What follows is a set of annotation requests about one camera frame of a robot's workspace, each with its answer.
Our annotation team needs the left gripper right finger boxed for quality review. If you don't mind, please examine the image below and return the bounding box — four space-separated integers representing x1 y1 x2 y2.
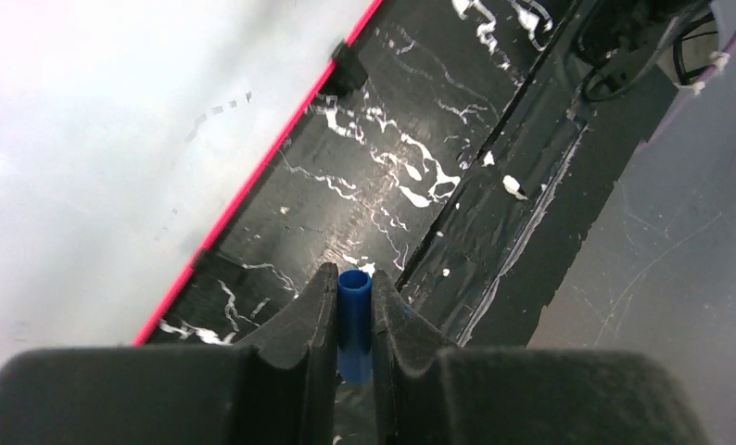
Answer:
372 271 709 444

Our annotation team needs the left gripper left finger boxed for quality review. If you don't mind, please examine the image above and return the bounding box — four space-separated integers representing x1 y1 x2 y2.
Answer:
0 263 338 444

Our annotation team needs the blue marker cap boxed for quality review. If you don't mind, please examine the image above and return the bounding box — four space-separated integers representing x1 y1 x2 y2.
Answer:
336 269 372 384

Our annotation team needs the pink framed whiteboard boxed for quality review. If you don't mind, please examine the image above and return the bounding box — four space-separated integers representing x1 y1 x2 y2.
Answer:
0 1 371 367

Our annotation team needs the right black board clip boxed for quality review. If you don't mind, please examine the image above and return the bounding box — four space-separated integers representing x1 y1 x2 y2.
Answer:
326 41 368 97

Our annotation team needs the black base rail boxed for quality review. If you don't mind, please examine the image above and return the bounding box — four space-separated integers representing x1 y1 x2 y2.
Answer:
397 1 680 346

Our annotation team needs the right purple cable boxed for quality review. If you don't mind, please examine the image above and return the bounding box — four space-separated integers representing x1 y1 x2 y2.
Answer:
638 0 736 155

